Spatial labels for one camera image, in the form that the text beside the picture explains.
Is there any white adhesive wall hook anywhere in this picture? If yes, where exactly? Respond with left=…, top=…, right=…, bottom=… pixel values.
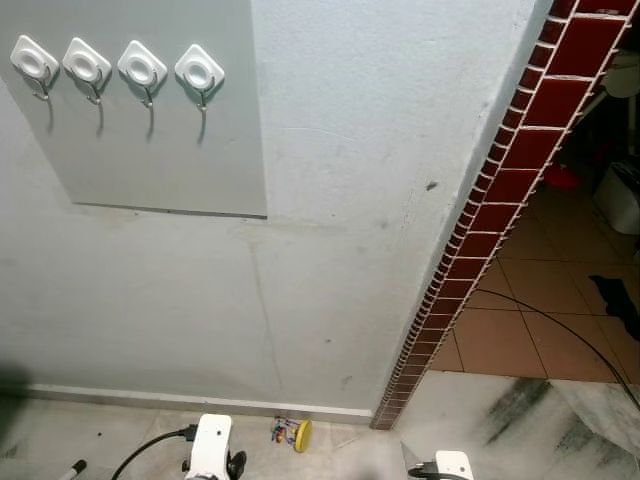
left=117, top=40, right=169, bottom=108
left=62, top=38, right=113, bottom=105
left=10, top=35, right=61, bottom=101
left=174, top=43, right=226, bottom=111

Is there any red plastic bowl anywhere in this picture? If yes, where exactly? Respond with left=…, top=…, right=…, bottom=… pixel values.
left=545, top=163, right=583, bottom=191

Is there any thin black floor cable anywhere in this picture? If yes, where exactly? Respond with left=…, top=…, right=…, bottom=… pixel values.
left=476, top=288, right=640, bottom=403

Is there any white plastic bin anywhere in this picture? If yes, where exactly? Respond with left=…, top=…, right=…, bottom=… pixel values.
left=592, top=160, right=640, bottom=236

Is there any grey wall panel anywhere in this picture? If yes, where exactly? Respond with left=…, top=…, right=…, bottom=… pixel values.
left=0, top=0, right=268, bottom=218

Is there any red tiled wall edge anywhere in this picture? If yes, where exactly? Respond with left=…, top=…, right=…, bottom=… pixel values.
left=370, top=0, right=640, bottom=431

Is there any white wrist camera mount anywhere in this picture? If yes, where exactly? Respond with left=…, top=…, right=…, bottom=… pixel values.
left=187, top=414, right=234, bottom=480
left=434, top=450, right=475, bottom=480

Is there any white plastic chair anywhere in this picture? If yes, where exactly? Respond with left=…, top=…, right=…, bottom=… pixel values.
left=600, top=45, right=640, bottom=101

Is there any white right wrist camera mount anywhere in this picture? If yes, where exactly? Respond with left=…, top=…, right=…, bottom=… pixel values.
left=434, top=450, right=475, bottom=480

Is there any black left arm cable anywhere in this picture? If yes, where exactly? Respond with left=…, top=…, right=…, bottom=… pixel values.
left=110, top=426, right=198, bottom=480

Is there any silver rod with black tip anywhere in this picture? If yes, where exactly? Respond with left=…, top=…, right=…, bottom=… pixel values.
left=55, top=458, right=89, bottom=480

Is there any yellow disc keychain with keys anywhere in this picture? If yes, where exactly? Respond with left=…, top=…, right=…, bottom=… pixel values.
left=271, top=417, right=314, bottom=454

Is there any black cloth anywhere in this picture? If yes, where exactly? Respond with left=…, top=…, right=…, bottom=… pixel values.
left=588, top=274, right=640, bottom=341

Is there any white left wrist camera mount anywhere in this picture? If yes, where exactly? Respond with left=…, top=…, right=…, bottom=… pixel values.
left=187, top=414, right=234, bottom=480

